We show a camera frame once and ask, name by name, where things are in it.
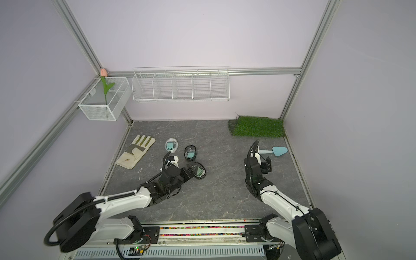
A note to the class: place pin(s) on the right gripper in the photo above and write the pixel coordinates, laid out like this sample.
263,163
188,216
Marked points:
266,168

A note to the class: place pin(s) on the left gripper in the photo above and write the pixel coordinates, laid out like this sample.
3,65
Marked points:
184,171

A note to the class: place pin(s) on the teal charger cube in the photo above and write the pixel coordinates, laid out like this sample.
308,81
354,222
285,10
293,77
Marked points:
190,154
170,146

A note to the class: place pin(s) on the clear round pouch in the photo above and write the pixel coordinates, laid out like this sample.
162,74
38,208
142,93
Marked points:
174,141

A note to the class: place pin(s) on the green charger cube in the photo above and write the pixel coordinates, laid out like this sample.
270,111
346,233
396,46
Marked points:
198,171

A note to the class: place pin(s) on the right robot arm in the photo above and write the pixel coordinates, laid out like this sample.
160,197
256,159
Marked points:
306,230

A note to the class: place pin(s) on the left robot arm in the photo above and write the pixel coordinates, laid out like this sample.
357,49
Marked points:
89,218

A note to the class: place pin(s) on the teal garden trowel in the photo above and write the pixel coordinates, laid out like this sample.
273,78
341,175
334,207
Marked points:
276,151

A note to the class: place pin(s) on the green artificial grass mat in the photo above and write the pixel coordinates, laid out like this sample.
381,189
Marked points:
264,127

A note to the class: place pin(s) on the beige work glove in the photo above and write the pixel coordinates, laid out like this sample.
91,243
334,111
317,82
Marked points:
135,151

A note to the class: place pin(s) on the white mesh box basket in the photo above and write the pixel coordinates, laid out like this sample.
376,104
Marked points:
93,103

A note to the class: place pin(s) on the artificial pink tulip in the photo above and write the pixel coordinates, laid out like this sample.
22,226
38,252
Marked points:
106,86

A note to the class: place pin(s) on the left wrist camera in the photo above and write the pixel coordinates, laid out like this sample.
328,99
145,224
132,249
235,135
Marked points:
172,161

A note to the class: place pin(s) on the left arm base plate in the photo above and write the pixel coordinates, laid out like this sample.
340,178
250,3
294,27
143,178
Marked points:
147,235

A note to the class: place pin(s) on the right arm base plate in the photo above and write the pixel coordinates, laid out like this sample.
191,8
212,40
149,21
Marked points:
259,233

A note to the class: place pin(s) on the white wire shelf basket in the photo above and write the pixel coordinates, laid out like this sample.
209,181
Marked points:
181,83

